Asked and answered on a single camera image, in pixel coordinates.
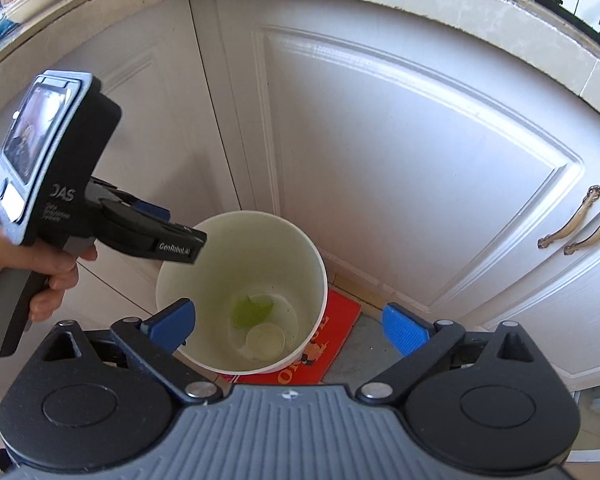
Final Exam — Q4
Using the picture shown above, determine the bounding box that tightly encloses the brass cabinet handle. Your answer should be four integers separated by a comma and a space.
537, 185, 600, 250
564, 197, 600, 256

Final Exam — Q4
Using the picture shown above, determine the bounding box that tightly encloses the red printed mat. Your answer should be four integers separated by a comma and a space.
219, 287, 362, 386

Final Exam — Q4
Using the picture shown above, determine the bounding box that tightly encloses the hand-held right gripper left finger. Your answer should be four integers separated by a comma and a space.
40, 298, 221, 406

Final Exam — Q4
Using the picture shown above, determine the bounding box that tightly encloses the white plastic bin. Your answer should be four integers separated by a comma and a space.
155, 211, 328, 375

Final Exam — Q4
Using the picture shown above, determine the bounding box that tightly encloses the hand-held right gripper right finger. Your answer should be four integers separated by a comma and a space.
357, 302, 551, 406

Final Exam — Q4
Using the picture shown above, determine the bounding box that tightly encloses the small green leaf piece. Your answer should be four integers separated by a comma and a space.
231, 294, 277, 329

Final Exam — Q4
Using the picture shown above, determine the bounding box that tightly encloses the person's left hand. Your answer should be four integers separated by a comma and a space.
0, 212, 99, 323

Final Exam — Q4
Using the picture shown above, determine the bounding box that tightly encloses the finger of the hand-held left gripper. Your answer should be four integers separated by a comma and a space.
87, 177, 173, 223

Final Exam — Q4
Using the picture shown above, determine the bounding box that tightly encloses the white cabinet door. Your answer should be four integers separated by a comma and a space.
455, 230, 600, 392
215, 0, 600, 322
0, 0, 258, 281

